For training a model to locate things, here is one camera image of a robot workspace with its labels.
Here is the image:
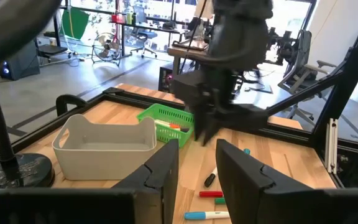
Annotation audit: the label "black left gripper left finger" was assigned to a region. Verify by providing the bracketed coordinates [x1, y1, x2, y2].
[0, 139, 180, 224]

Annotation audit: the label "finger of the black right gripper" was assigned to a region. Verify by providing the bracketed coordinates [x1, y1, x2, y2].
[202, 108, 222, 147]
[193, 107, 209, 141]

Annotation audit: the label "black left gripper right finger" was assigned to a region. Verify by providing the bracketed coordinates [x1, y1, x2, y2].
[215, 139, 358, 224]

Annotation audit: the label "orange cap white marker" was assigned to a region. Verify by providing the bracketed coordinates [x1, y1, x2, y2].
[154, 119, 181, 130]
[166, 124, 191, 133]

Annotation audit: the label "grey plastic bin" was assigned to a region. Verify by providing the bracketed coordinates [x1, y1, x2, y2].
[52, 113, 157, 181]

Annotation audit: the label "black cap white marker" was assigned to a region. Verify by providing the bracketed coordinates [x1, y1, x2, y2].
[203, 167, 219, 188]

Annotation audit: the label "red thin marker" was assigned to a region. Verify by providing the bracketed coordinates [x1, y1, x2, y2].
[199, 190, 224, 198]

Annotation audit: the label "blue cap white marker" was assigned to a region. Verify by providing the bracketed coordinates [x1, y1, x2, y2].
[184, 210, 231, 221]

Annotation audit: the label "green mesh plastic basket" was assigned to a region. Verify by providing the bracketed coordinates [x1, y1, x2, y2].
[136, 103, 195, 149]

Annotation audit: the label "computer case glowing fan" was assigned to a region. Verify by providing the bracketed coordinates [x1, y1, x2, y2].
[158, 62, 183, 93]

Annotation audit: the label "wooden work table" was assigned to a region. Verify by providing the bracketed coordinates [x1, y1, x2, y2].
[166, 40, 211, 94]

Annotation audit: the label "black desk lamp white shade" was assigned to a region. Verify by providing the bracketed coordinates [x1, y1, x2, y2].
[0, 77, 55, 190]

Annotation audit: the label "silver aluminium extrusion bar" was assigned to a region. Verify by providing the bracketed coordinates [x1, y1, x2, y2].
[324, 117, 339, 174]

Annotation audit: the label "beige shade table lamp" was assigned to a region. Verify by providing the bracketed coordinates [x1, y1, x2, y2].
[194, 0, 214, 19]

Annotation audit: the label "dark office chair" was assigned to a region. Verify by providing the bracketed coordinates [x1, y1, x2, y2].
[131, 5, 158, 59]

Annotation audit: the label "long black desk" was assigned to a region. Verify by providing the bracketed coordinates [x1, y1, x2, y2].
[59, 4, 188, 58]

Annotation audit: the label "grey office chair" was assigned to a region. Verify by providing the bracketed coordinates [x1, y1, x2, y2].
[277, 29, 338, 125]

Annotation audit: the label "black table clamp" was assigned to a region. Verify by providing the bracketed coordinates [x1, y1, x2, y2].
[55, 93, 89, 117]

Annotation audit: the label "black floor fan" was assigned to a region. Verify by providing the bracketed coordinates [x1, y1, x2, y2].
[91, 32, 122, 67]

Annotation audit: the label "green board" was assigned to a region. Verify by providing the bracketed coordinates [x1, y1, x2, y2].
[61, 7, 90, 40]

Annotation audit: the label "computer tower blue lights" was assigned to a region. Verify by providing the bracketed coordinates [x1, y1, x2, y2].
[0, 40, 40, 81]

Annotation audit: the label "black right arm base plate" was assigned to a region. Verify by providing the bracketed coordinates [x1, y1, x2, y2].
[334, 146, 358, 189]

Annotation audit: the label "thick black wrist cable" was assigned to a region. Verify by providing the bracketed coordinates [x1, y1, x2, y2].
[0, 0, 62, 74]

